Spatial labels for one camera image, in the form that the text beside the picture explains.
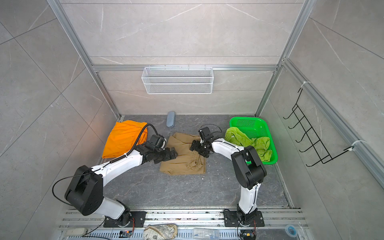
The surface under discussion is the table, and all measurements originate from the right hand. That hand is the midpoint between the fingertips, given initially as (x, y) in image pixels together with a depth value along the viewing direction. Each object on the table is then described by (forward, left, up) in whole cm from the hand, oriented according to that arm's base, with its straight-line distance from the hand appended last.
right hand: (194, 149), depth 95 cm
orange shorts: (+12, +51, -2) cm, 52 cm away
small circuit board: (-44, +34, -4) cm, 56 cm away
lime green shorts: (+2, -44, +2) cm, 44 cm away
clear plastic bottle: (-45, -5, -3) cm, 45 cm away
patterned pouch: (-43, +15, 0) cm, 46 cm away
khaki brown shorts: (-9, +5, 0) cm, 10 cm away
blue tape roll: (-44, -47, -5) cm, 64 cm away
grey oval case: (+29, +18, -1) cm, 34 cm away
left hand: (-5, +13, +5) cm, 15 cm away
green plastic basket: (+19, -46, -3) cm, 50 cm away
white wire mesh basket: (+40, +10, +26) cm, 48 cm away
